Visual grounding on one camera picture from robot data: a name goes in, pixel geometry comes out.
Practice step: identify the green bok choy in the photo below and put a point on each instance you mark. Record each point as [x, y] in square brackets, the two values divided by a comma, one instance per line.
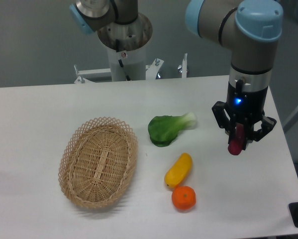
[163, 130]

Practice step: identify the oval wicker basket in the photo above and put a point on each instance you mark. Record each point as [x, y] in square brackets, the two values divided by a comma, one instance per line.
[98, 163]

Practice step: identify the white metal mounting frame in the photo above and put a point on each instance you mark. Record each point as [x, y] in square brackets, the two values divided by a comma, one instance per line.
[121, 72]

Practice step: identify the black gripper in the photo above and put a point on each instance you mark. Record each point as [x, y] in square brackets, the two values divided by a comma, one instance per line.
[246, 108]

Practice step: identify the orange tangerine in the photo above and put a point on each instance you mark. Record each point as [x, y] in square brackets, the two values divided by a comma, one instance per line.
[183, 197]

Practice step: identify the yellow mango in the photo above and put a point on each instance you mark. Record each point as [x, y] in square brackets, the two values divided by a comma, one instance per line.
[179, 171]

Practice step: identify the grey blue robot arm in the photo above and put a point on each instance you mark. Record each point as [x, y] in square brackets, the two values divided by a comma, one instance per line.
[249, 28]

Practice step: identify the red sweet potato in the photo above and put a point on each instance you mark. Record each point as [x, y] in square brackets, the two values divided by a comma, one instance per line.
[236, 144]

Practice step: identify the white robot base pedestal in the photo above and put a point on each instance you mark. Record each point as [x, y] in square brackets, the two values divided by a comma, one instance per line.
[127, 42]

